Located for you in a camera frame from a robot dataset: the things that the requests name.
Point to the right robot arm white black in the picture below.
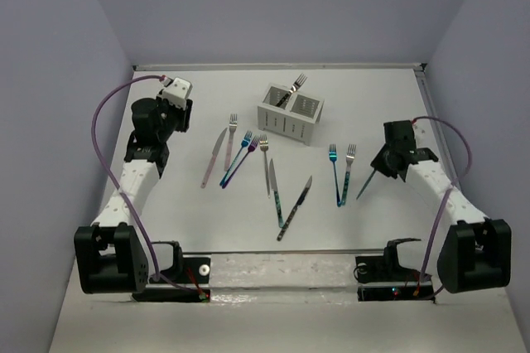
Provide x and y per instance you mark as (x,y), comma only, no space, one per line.
(466,250)

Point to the silver knife teal marbled handle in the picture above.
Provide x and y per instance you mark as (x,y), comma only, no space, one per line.
(274,186)

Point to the silver knife pink handle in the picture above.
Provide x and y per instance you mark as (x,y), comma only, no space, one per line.
(214,155)

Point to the silver fork black riveted handle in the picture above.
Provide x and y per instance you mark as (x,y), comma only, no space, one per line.
(297,84)

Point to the purple iridescent fork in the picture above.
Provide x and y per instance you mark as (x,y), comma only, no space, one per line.
(250,149)

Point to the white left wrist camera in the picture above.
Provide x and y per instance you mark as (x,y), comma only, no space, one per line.
(175,91)

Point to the silver fork teal marbled handle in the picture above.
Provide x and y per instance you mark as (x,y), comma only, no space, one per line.
(350,156)

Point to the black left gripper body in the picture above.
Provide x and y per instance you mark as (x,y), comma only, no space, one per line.
(173,118)

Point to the blue iridescent fork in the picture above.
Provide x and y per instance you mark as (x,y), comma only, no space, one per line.
(245,143)

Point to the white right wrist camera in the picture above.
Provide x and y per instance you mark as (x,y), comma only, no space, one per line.
(419,134)

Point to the silver fork pink handle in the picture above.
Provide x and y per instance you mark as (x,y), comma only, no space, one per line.
(233,122)

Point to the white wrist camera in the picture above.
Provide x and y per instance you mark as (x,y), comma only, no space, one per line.
(175,91)
(419,134)

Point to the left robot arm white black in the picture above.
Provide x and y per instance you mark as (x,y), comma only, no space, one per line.
(114,254)

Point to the all blue fork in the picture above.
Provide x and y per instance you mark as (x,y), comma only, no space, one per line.
(333,158)

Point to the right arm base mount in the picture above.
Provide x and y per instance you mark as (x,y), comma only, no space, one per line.
(381,278)

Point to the silver knife black speckled handle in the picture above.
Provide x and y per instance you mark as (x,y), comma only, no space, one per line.
(295,208)

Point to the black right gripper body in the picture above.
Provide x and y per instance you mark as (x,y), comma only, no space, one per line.
(381,162)

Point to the white perforated utensil caddy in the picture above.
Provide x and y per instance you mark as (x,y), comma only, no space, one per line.
(295,119)

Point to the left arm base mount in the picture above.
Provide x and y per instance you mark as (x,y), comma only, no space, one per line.
(194,279)

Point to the knife with green handle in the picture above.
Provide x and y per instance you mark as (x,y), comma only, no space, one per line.
(366,183)

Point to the plain silver fork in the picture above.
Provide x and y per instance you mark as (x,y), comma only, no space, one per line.
(264,148)

